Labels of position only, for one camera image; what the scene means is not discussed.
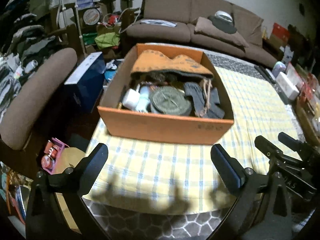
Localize white rectangular box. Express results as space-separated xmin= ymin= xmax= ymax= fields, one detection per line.
xmin=276 ymin=72 xmax=299 ymax=101

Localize purple round container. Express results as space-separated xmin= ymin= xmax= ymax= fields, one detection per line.
xmin=272 ymin=61 xmax=286 ymax=78

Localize black remote control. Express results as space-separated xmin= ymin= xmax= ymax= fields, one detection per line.
xmin=254 ymin=65 xmax=276 ymax=85

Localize brown armchair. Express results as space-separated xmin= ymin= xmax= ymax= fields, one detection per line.
xmin=1 ymin=48 xmax=78 ymax=150

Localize yellow plaid cloth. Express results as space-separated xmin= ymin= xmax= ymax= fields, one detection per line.
xmin=85 ymin=67 xmax=302 ymax=215

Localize grey knit glove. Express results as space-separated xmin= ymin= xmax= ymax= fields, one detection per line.
xmin=184 ymin=82 xmax=225 ymax=119

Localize dark blue cardboard box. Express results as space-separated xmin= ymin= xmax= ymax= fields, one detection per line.
xmin=64 ymin=52 xmax=106 ymax=112

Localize white small bottle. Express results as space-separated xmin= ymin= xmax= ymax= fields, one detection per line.
xmin=122 ymin=88 xmax=140 ymax=111

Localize black round pad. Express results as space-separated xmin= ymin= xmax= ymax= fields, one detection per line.
xmin=208 ymin=15 xmax=237 ymax=34

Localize orange cardboard box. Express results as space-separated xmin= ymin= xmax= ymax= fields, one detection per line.
xmin=98 ymin=43 xmax=234 ymax=145

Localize white round device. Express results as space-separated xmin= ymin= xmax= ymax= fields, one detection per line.
xmin=214 ymin=10 xmax=233 ymax=23

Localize brown sofa cushion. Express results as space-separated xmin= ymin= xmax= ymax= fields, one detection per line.
xmin=195 ymin=17 xmax=249 ymax=48

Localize brown sofa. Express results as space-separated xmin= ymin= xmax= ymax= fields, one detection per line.
xmin=126 ymin=0 xmax=277 ymax=68

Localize green cloth bag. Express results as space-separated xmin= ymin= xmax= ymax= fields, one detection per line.
xmin=94 ymin=32 xmax=120 ymax=50

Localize white papers on sofa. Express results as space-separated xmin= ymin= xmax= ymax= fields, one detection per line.
xmin=140 ymin=19 xmax=177 ymax=28

